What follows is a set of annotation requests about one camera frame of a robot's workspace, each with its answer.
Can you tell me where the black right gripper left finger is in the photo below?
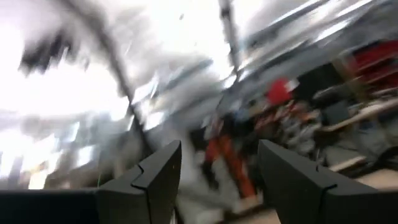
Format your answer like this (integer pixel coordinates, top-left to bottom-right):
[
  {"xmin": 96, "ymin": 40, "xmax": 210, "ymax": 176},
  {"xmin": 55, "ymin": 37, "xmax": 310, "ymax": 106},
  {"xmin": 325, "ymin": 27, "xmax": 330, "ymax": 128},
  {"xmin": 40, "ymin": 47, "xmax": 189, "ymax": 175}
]
[{"xmin": 96, "ymin": 139, "xmax": 183, "ymax": 224}]

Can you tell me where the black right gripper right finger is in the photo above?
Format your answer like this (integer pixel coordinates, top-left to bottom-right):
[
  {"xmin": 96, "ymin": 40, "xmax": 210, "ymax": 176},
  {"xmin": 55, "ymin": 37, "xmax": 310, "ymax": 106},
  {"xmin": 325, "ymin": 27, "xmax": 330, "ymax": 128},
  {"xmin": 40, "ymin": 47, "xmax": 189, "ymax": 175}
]
[{"xmin": 257, "ymin": 139, "xmax": 398, "ymax": 224}]

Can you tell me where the parts shelf with red bins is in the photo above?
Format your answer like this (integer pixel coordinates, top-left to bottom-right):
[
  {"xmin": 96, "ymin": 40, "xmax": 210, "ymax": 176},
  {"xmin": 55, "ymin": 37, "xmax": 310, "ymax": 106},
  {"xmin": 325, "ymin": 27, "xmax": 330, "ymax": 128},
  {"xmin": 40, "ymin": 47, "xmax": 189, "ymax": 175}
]
[{"xmin": 198, "ymin": 76, "xmax": 324, "ymax": 203}]

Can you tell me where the wooden top desk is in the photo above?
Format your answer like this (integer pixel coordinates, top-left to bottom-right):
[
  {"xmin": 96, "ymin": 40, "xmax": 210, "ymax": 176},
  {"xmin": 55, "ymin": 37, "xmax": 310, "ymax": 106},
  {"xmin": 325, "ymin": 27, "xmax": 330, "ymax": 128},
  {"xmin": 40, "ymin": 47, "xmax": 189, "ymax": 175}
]
[{"xmin": 313, "ymin": 98, "xmax": 398, "ymax": 134}]

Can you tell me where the black aluminium table frame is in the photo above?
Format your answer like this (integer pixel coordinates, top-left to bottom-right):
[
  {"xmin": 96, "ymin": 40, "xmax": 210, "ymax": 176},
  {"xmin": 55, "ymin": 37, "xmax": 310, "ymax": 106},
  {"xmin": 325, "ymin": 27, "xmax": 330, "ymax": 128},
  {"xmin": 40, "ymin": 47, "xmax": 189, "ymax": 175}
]
[{"xmin": 52, "ymin": 0, "xmax": 156, "ymax": 153}]

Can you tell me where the wire rack with red bins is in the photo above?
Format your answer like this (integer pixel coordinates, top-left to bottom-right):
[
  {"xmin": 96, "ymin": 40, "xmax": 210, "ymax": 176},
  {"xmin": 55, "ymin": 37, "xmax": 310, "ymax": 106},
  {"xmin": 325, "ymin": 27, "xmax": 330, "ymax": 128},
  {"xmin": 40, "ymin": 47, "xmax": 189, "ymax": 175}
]
[{"xmin": 348, "ymin": 39, "xmax": 398, "ymax": 94}]

